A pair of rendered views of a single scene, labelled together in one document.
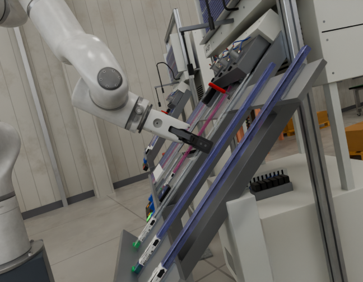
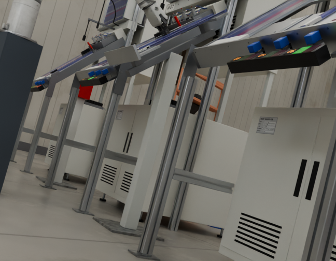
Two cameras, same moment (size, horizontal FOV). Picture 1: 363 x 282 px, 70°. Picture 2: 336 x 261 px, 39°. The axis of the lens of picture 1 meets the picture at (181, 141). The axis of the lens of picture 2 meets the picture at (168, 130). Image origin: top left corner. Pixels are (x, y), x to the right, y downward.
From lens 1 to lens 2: 1.73 m
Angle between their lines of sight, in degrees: 20
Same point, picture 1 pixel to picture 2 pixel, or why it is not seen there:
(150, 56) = not seen: outside the picture
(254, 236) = (174, 72)
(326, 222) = (198, 126)
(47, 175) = not seen: outside the picture
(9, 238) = (31, 25)
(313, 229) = (189, 130)
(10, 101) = not seen: outside the picture
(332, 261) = (191, 150)
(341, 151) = (223, 98)
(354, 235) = (208, 149)
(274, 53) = (214, 23)
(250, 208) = (179, 60)
